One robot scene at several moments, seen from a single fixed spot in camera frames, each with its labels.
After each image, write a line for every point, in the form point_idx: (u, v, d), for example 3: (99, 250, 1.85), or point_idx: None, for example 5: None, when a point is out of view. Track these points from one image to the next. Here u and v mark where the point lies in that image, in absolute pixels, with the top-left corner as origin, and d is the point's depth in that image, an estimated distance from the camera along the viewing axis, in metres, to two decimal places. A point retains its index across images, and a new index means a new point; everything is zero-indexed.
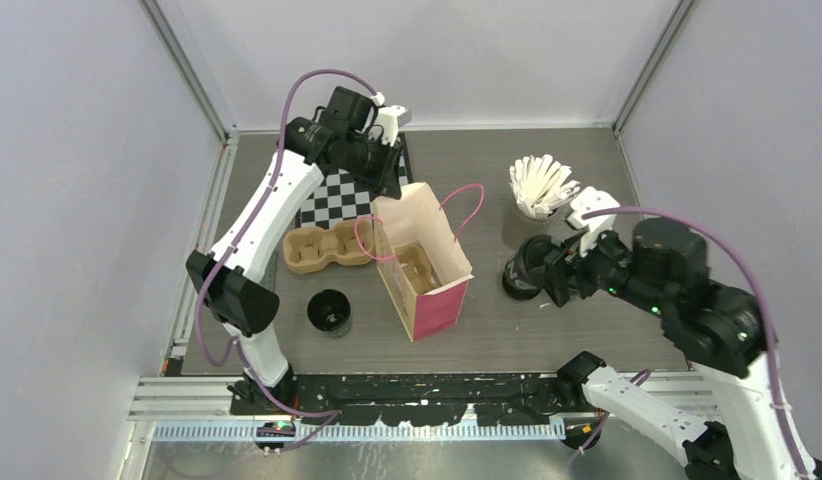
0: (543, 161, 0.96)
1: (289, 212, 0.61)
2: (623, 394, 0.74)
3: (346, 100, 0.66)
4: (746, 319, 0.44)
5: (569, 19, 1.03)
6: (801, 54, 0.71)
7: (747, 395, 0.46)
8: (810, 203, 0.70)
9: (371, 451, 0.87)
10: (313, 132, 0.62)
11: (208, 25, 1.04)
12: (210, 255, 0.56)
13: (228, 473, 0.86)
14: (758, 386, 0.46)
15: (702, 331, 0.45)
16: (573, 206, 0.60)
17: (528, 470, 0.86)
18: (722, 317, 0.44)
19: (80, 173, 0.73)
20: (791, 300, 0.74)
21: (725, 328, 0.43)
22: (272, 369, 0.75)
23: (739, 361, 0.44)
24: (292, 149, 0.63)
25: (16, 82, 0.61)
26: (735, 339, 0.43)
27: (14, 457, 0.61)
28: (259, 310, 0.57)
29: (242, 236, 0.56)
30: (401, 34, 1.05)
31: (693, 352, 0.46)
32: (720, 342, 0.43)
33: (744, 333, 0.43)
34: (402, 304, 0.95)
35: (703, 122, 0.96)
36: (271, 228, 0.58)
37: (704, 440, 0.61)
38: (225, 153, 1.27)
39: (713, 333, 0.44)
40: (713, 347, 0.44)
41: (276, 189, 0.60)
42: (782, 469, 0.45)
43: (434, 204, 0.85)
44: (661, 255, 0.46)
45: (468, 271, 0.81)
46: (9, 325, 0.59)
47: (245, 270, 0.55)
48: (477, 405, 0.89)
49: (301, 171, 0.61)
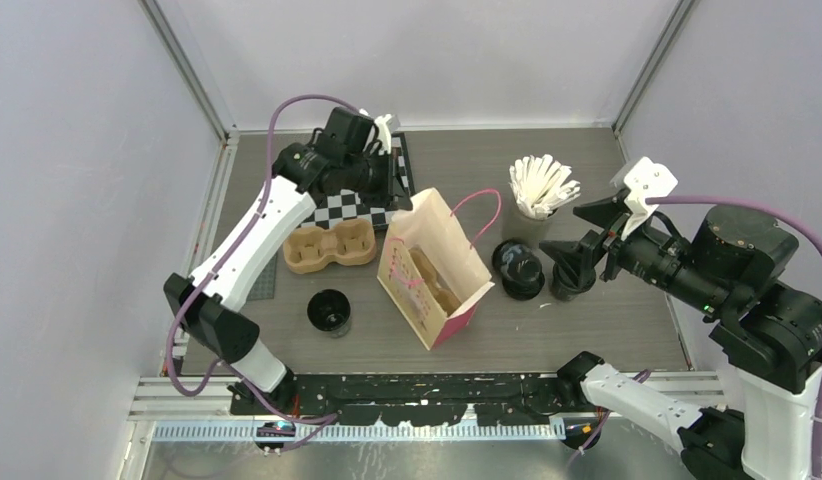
0: (544, 161, 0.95)
1: (277, 240, 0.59)
2: (619, 389, 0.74)
3: (343, 123, 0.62)
4: (815, 335, 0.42)
5: (569, 19, 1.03)
6: (801, 54, 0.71)
7: (795, 407, 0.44)
8: (810, 204, 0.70)
9: (371, 451, 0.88)
10: (308, 162, 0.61)
11: (208, 25, 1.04)
12: (190, 279, 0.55)
13: (228, 472, 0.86)
14: (807, 400, 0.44)
15: (762, 340, 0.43)
16: (631, 181, 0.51)
17: (528, 470, 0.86)
18: (791, 328, 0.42)
19: (80, 173, 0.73)
20: None
21: (790, 337, 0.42)
22: (268, 376, 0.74)
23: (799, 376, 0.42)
24: (284, 177, 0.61)
25: (16, 82, 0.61)
26: (800, 352, 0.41)
27: (14, 456, 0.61)
28: (234, 337, 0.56)
29: (224, 263, 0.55)
30: (401, 34, 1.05)
31: (749, 361, 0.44)
32: (780, 354, 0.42)
33: (809, 349, 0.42)
34: (418, 319, 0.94)
35: (703, 122, 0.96)
36: (255, 257, 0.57)
37: (698, 426, 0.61)
38: (225, 153, 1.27)
39: (779, 344, 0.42)
40: (774, 358, 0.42)
41: (264, 216, 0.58)
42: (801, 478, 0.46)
43: (444, 212, 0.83)
44: (739, 255, 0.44)
45: (487, 280, 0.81)
46: (9, 326, 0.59)
47: (223, 299, 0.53)
48: (477, 405, 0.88)
49: (291, 200, 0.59)
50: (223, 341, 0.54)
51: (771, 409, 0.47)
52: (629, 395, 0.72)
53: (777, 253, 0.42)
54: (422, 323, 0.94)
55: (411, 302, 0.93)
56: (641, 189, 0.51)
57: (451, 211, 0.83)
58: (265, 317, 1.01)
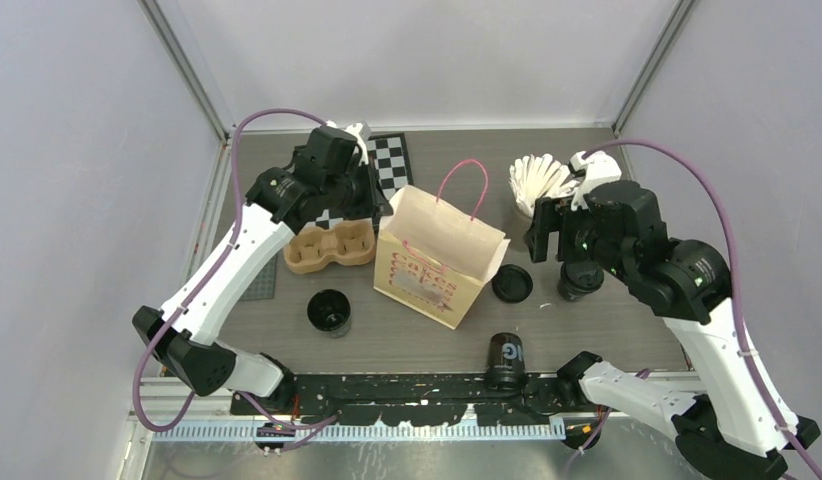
0: (544, 160, 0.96)
1: (251, 271, 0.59)
2: (617, 383, 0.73)
3: (324, 145, 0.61)
4: (700, 267, 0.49)
5: (569, 19, 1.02)
6: (801, 54, 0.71)
7: (714, 344, 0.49)
8: (809, 203, 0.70)
9: (371, 451, 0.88)
10: (285, 188, 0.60)
11: (207, 25, 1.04)
12: (159, 314, 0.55)
13: (229, 472, 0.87)
14: (723, 334, 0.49)
15: (661, 281, 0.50)
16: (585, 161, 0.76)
17: (528, 470, 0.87)
18: (679, 267, 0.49)
19: (80, 173, 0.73)
20: (792, 301, 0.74)
21: (680, 275, 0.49)
22: (266, 379, 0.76)
23: (695, 305, 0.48)
24: (260, 204, 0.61)
25: (14, 82, 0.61)
26: (690, 284, 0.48)
27: (14, 456, 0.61)
28: (205, 374, 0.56)
29: (194, 297, 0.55)
30: (401, 34, 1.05)
31: (655, 303, 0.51)
32: (678, 289, 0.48)
33: (700, 279, 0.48)
34: (438, 304, 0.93)
35: (703, 122, 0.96)
36: (227, 289, 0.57)
37: (692, 412, 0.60)
38: (225, 154, 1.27)
39: (671, 281, 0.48)
40: (672, 295, 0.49)
41: (238, 246, 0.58)
42: (759, 420, 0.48)
43: (429, 199, 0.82)
44: (616, 210, 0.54)
45: (501, 237, 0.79)
46: (9, 327, 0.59)
47: (192, 335, 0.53)
48: (477, 405, 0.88)
49: (266, 229, 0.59)
50: (194, 377, 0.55)
51: (703, 356, 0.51)
52: (620, 387, 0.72)
53: (638, 203, 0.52)
54: (443, 307, 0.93)
55: (425, 291, 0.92)
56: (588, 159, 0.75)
57: (436, 195, 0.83)
58: (265, 318, 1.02)
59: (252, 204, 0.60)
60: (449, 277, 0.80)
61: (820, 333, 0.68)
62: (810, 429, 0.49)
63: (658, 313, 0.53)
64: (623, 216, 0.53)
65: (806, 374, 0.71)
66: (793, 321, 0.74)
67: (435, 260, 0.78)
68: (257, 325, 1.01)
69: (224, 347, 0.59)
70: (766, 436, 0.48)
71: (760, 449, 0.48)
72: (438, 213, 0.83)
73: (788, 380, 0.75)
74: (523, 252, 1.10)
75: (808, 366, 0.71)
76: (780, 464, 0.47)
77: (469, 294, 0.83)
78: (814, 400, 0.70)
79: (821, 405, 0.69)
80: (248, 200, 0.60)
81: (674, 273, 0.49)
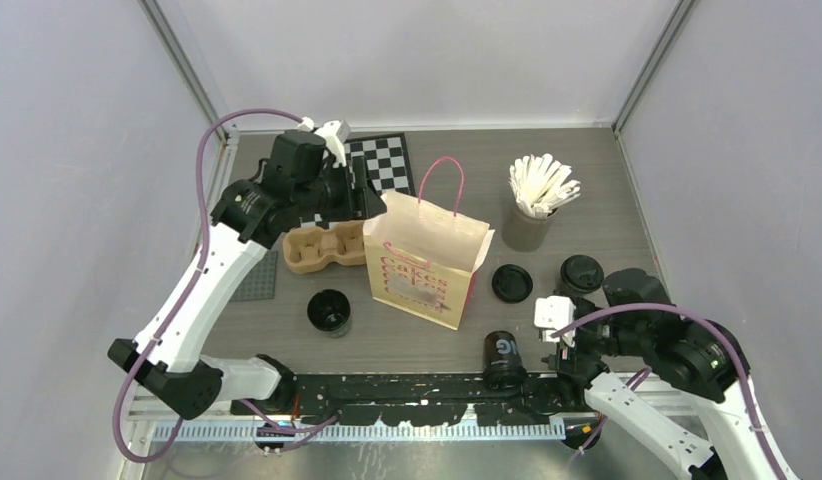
0: (544, 160, 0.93)
1: (224, 293, 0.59)
2: (628, 405, 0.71)
3: (289, 152, 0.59)
4: (716, 349, 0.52)
5: (568, 19, 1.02)
6: (800, 53, 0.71)
7: (728, 419, 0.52)
8: (809, 203, 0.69)
9: (371, 451, 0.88)
10: (251, 203, 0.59)
11: (207, 25, 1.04)
12: (133, 346, 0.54)
13: (229, 472, 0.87)
14: (736, 410, 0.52)
15: (679, 361, 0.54)
16: (538, 325, 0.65)
17: (528, 470, 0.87)
18: (694, 347, 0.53)
19: (80, 173, 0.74)
20: (791, 302, 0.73)
21: (698, 357, 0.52)
22: (264, 383, 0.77)
23: (711, 386, 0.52)
24: (226, 222, 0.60)
25: (15, 83, 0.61)
26: (706, 366, 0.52)
27: (13, 458, 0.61)
28: (187, 398, 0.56)
29: (167, 327, 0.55)
30: (400, 34, 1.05)
31: (673, 379, 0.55)
32: (695, 370, 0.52)
33: (716, 362, 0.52)
34: (435, 304, 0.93)
35: (702, 121, 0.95)
36: (200, 315, 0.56)
37: (710, 466, 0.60)
38: (226, 154, 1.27)
39: (687, 362, 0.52)
40: (689, 374, 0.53)
41: (206, 271, 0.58)
42: None
43: (411, 202, 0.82)
44: (626, 295, 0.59)
45: (487, 229, 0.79)
46: (10, 328, 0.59)
47: (168, 366, 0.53)
48: (477, 405, 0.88)
49: (233, 250, 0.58)
50: (178, 403, 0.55)
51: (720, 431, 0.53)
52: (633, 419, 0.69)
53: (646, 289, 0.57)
54: (439, 307, 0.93)
55: (420, 293, 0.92)
56: (549, 322, 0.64)
57: (417, 198, 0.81)
58: (265, 318, 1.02)
59: (218, 223, 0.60)
60: (436, 274, 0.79)
61: (817, 332, 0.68)
62: None
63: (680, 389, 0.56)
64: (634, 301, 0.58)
65: (803, 375, 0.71)
66: (790, 320, 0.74)
67: (419, 257, 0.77)
68: (257, 325, 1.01)
69: (205, 369, 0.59)
70: None
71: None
72: (422, 213, 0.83)
73: (784, 380, 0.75)
74: (523, 252, 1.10)
75: (805, 366, 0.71)
76: None
77: (459, 289, 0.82)
78: (812, 402, 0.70)
79: (817, 405, 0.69)
80: (213, 218, 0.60)
81: (692, 358, 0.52)
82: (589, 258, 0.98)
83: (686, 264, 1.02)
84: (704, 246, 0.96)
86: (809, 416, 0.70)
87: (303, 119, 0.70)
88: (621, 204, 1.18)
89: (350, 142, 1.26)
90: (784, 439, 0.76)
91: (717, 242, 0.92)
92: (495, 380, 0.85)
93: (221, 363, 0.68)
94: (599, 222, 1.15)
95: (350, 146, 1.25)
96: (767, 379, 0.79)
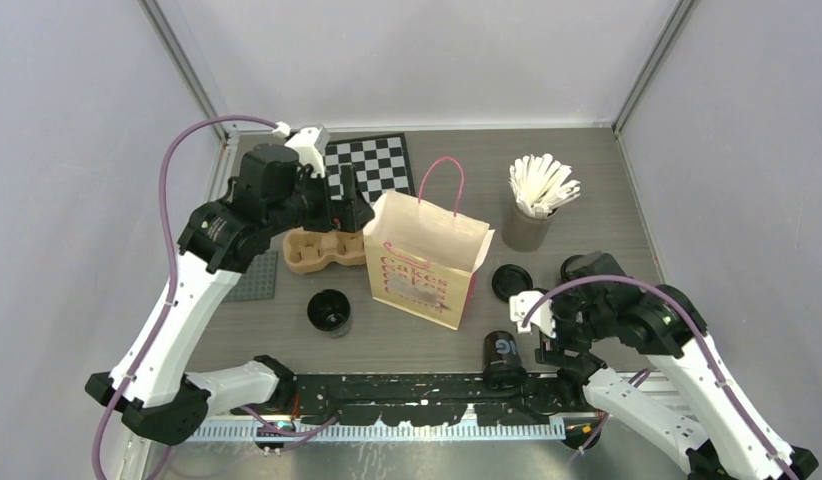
0: (544, 160, 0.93)
1: (198, 322, 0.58)
2: (625, 398, 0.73)
3: (257, 172, 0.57)
4: (668, 308, 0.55)
5: (568, 19, 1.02)
6: (800, 53, 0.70)
7: (692, 376, 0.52)
8: (809, 204, 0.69)
9: (371, 451, 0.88)
10: (218, 229, 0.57)
11: (207, 25, 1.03)
12: (110, 380, 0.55)
13: (229, 472, 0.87)
14: (698, 366, 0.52)
15: (638, 323, 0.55)
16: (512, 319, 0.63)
17: (528, 470, 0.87)
18: (648, 308, 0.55)
19: (80, 173, 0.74)
20: (791, 303, 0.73)
21: (653, 317, 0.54)
22: (260, 388, 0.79)
23: (668, 342, 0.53)
24: (194, 250, 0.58)
25: (15, 84, 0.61)
26: (660, 323, 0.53)
27: (13, 458, 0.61)
28: (169, 429, 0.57)
29: (140, 363, 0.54)
30: (401, 34, 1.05)
31: (634, 343, 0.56)
32: (652, 329, 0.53)
33: (668, 318, 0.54)
34: (435, 304, 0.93)
35: (701, 122, 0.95)
36: (173, 349, 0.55)
37: (707, 446, 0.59)
38: (226, 154, 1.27)
39: (644, 322, 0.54)
40: (648, 335, 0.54)
41: (176, 303, 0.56)
42: (749, 448, 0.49)
43: (411, 202, 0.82)
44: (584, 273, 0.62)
45: (487, 229, 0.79)
46: (10, 327, 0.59)
47: (144, 402, 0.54)
48: (478, 405, 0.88)
49: (201, 283, 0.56)
50: (160, 435, 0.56)
51: (689, 393, 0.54)
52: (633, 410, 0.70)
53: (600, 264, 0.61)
54: (439, 307, 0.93)
55: (421, 293, 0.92)
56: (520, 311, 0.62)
57: (417, 198, 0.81)
58: (265, 318, 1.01)
59: (185, 252, 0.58)
60: (436, 274, 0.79)
61: (817, 333, 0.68)
62: (806, 458, 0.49)
63: (644, 354, 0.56)
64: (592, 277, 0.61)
65: (803, 375, 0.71)
66: (790, 320, 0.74)
67: (420, 257, 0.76)
68: (256, 325, 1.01)
69: (185, 396, 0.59)
70: (758, 464, 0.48)
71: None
72: (422, 213, 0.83)
73: (785, 380, 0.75)
74: (523, 252, 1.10)
75: (805, 367, 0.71)
76: None
77: (459, 289, 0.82)
78: (811, 403, 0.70)
79: (817, 406, 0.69)
80: (180, 247, 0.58)
81: (648, 317, 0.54)
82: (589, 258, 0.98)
83: (685, 264, 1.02)
84: (703, 246, 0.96)
86: (809, 417, 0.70)
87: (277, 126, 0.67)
88: (621, 204, 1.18)
89: (350, 142, 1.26)
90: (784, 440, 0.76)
91: (716, 242, 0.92)
92: (495, 380, 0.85)
93: (210, 379, 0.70)
94: (599, 222, 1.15)
95: (350, 146, 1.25)
96: (767, 380, 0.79)
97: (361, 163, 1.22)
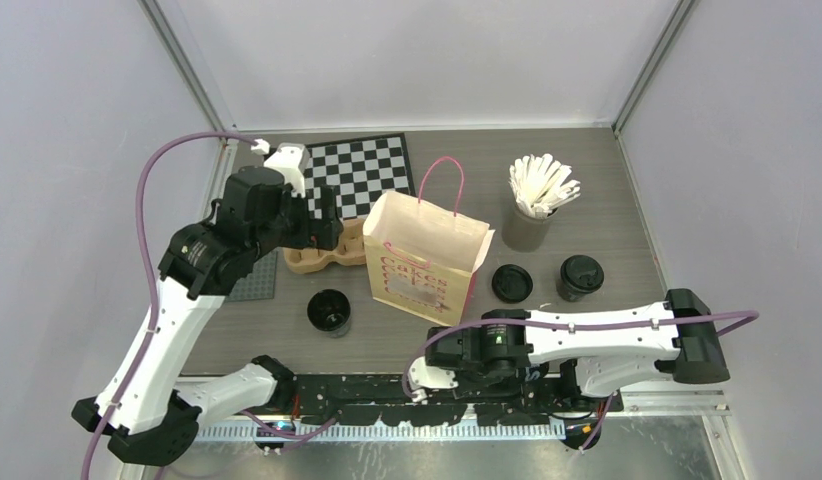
0: (544, 160, 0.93)
1: (183, 347, 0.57)
2: (601, 370, 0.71)
3: (241, 196, 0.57)
4: (495, 328, 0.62)
5: (567, 19, 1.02)
6: (800, 54, 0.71)
7: (553, 345, 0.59)
8: (809, 204, 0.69)
9: (371, 451, 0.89)
10: (198, 253, 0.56)
11: (208, 26, 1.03)
12: (96, 407, 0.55)
13: (229, 472, 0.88)
14: (545, 340, 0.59)
15: (495, 359, 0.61)
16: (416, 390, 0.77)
17: (528, 470, 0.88)
18: (490, 345, 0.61)
19: (80, 173, 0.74)
20: (789, 303, 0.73)
21: (498, 347, 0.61)
22: (255, 396, 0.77)
23: (519, 350, 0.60)
24: (175, 275, 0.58)
25: (14, 85, 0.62)
26: (500, 346, 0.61)
27: (14, 457, 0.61)
28: (159, 450, 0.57)
29: (125, 390, 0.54)
30: (400, 34, 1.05)
31: (509, 368, 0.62)
32: (505, 355, 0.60)
33: (500, 336, 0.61)
34: (435, 304, 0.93)
35: (700, 121, 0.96)
36: (156, 376, 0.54)
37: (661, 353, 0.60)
38: (225, 154, 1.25)
39: (498, 357, 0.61)
40: (508, 358, 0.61)
41: (158, 330, 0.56)
42: (640, 339, 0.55)
43: (411, 203, 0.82)
44: (434, 357, 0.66)
45: (487, 230, 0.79)
46: (8, 325, 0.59)
47: (129, 429, 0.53)
48: (477, 405, 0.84)
49: (182, 309, 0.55)
50: (149, 458, 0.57)
51: (575, 352, 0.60)
52: (608, 373, 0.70)
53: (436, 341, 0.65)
54: (439, 307, 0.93)
55: (420, 293, 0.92)
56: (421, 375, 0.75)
57: (417, 197, 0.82)
58: (264, 318, 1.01)
59: (166, 277, 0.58)
60: (437, 274, 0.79)
61: (815, 333, 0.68)
62: (678, 300, 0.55)
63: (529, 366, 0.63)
64: (439, 357, 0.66)
65: (803, 376, 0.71)
66: (788, 321, 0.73)
67: (420, 257, 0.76)
68: (256, 326, 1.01)
69: (175, 420, 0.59)
70: (657, 341, 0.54)
71: (670, 351, 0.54)
72: (423, 215, 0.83)
73: (785, 381, 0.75)
74: (522, 252, 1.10)
75: (805, 368, 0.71)
76: (692, 347, 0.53)
77: (459, 289, 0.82)
78: (811, 404, 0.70)
79: (819, 407, 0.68)
80: (161, 273, 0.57)
81: (496, 353, 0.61)
82: (589, 258, 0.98)
83: (684, 265, 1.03)
84: (703, 246, 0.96)
86: (809, 418, 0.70)
87: (258, 141, 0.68)
88: (621, 204, 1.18)
89: (350, 142, 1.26)
90: (785, 442, 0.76)
91: (716, 243, 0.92)
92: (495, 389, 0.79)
93: (202, 392, 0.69)
94: (598, 222, 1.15)
95: (350, 146, 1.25)
96: (767, 382, 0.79)
97: (361, 163, 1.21)
